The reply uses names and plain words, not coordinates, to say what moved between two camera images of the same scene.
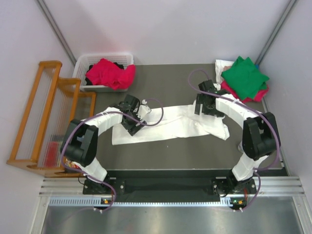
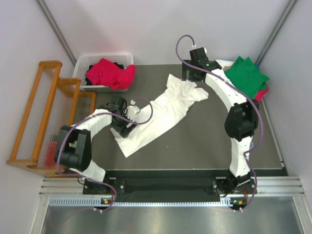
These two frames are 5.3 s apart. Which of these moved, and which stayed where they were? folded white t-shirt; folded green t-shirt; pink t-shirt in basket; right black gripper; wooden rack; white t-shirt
Moved: white t-shirt; right black gripper
Stayed: wooden rack; folded white t-shirt; pink t-shirt in basket; folded green t-shirt
